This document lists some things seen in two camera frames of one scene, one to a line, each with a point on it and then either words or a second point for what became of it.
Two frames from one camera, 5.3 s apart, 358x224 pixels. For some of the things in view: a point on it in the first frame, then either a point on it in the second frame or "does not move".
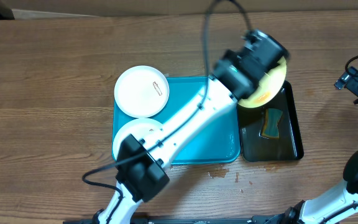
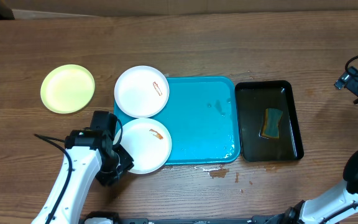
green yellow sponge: x=271 y=119 does not move
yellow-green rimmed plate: x=268 y=88 to x=68 y=89
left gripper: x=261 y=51 to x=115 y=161
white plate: x=142 y=91 does not move
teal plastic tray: x=217 y=140 does not move
